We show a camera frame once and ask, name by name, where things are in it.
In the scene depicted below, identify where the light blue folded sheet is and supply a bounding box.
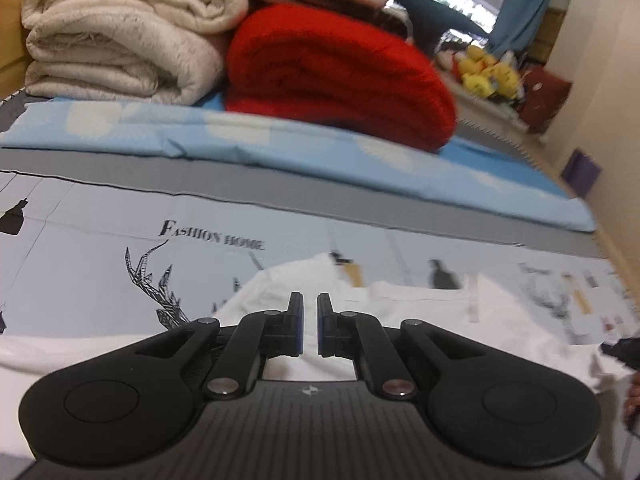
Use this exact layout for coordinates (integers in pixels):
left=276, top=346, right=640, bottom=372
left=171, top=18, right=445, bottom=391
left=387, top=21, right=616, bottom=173
left=0, top=100, right=596, bottom=233

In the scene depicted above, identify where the white window sill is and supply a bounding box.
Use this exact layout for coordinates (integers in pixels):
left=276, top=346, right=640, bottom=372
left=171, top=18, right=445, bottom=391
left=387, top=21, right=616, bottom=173
left=440, top=60, right=551, bottom=146

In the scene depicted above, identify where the yellow bear plush toy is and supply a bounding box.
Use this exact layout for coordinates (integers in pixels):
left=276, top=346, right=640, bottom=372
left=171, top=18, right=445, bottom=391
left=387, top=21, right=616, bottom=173
left=459, top=45, right=495, bottom=95

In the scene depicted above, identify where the printed pale blue bed sheet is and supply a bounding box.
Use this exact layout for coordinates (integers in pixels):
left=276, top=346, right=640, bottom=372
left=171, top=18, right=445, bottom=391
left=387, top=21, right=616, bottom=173
left=0, top=170, right=640, bottom=351

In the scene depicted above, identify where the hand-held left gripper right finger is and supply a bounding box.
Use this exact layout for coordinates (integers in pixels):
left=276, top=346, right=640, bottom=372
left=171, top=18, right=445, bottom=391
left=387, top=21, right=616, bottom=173
left=316, top=292, right=488, bottom=401

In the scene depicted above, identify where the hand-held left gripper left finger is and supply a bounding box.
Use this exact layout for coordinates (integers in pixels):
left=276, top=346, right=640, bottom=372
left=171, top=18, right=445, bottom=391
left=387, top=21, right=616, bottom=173
left=132, top=291, right=305, bottom=401

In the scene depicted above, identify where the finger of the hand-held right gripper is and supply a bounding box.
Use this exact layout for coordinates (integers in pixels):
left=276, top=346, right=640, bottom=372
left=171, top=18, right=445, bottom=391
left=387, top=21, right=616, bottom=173
left=601, top=336, right=640, bottom=367

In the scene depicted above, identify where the yellow smiley plush toy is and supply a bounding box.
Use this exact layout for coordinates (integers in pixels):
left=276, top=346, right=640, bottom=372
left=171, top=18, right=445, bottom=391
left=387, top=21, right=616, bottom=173
left=492, top=62, right=522, bottom=97

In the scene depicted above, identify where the dark teal shark plush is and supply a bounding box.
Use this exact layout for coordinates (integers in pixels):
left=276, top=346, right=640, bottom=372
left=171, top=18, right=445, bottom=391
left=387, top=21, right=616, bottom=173
left=372, top=0, right=493, bottom=56

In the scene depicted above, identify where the purple bag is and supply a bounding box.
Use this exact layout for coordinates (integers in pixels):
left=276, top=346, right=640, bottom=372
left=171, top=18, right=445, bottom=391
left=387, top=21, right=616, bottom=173
left=560, top=149, right=603, bottom=198

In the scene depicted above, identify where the wooden headboard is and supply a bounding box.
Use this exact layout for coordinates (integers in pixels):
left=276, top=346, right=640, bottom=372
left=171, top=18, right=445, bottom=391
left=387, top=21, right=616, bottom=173
left=0, top=0, right=51, bottom=97

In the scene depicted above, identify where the white small garment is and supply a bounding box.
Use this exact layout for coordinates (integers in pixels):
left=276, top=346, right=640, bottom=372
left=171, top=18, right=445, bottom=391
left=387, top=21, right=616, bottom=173
left=0, top=254, right=631, bottom=461

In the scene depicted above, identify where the blue curtain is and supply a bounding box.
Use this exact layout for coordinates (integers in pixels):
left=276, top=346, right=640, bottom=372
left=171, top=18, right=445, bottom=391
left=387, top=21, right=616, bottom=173
left=492, top=0, right=581, bottom=61

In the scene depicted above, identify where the person's right hand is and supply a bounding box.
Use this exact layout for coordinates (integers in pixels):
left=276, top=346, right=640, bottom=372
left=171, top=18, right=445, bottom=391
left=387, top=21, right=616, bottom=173
left=623, top=370, right=640, bottom=431

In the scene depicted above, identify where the red folded blanket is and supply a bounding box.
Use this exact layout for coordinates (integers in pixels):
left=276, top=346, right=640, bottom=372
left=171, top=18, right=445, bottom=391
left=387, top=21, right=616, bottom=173
left=225, top=4, right=457, bottom=153

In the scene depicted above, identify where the speckled cream folded blanket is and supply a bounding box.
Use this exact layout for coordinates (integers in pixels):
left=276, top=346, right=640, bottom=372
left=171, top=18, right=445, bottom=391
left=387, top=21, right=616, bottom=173
left=24, top=10, right=226, bottom=107

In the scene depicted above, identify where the dark red cushion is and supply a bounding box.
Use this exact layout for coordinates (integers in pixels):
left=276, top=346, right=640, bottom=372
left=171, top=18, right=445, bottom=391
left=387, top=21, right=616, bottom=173
left=517, top=65, right=573, bottom=133

